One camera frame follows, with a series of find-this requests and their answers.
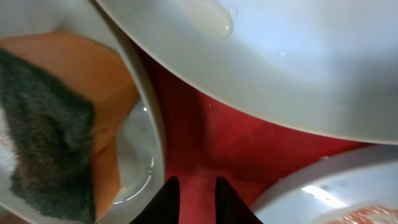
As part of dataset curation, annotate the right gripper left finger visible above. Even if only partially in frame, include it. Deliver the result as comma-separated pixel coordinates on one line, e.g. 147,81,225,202
129,176,180,224

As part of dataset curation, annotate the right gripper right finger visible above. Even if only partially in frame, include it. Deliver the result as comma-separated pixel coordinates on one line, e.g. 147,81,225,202
215,176,262,224

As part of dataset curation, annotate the light blue plate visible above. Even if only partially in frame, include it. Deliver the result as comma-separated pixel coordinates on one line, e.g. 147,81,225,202
251,145,397,224
1,0,165,224
99,0,397,144

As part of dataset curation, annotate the green and orange sponge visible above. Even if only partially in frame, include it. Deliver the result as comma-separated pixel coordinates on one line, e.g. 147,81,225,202
1,32,139,223

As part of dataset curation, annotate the red plastic tray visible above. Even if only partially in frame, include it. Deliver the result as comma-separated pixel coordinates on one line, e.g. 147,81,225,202
0,40,371,224

